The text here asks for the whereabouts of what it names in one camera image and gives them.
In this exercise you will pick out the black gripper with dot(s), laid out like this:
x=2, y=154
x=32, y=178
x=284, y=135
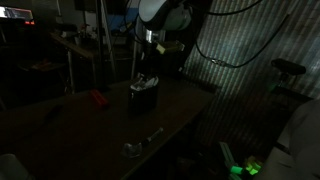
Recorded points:
x=148, y=61

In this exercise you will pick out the white cloth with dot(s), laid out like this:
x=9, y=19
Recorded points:
x=145, y=83

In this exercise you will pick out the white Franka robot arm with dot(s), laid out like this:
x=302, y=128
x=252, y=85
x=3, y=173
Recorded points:
x=163, y=13

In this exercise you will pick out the black box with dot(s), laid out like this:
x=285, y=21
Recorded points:
x=143, y=100

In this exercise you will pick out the black tripod pole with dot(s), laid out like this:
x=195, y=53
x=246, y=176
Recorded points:
x=100, y=43

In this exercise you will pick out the red block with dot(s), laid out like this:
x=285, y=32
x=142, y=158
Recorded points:
x=99, y=99

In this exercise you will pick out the wooden side table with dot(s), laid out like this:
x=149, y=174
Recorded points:
x=76, y=48

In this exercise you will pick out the marker pen with white cap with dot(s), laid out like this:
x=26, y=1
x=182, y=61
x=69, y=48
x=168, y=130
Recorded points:
x=152, y=136

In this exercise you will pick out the small clear shiny object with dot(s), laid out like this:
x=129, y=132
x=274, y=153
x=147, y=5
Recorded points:
x=131, y=150

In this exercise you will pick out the orange object on seat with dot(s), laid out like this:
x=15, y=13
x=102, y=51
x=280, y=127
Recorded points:
x=41, y=65

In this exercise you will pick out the glowing green object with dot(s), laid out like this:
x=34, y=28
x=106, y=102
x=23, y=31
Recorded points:
x=237, y=169
x=253, y=166

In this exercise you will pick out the lit computer monitor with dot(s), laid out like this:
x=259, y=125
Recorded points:
x=16, y=13

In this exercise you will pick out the white fabric covered object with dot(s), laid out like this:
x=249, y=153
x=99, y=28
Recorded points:
x=300, y=143

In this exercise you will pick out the pale green cup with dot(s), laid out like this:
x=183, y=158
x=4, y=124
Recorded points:
x=10, y=166

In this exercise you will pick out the wrist camera with yellow tape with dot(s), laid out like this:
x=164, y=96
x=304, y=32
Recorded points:
x=170, y=46

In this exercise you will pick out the black camera stand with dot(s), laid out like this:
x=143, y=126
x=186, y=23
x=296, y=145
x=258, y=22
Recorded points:
x=283, y=86

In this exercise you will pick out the black stereo camera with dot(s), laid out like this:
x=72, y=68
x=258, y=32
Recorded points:
x=288, y=66

